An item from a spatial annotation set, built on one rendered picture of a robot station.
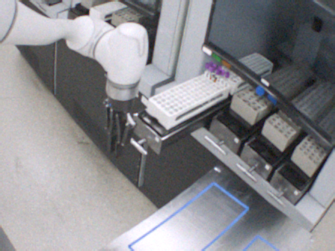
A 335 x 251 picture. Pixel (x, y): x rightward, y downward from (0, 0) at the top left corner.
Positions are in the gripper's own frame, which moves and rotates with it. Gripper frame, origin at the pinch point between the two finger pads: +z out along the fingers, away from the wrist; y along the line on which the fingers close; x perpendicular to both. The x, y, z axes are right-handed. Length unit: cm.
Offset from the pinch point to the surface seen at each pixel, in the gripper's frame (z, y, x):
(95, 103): 40, 58, -34
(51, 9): 5, 114, -34
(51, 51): 35, 111, -35
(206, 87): -7.4, -0.9, -36.3
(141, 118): -1.8, 3.6, -12.8
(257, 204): -2.4, -44.0, -16.1
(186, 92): -7.3, 0.9, -28.7
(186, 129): 0.2, -6.8, -22.9
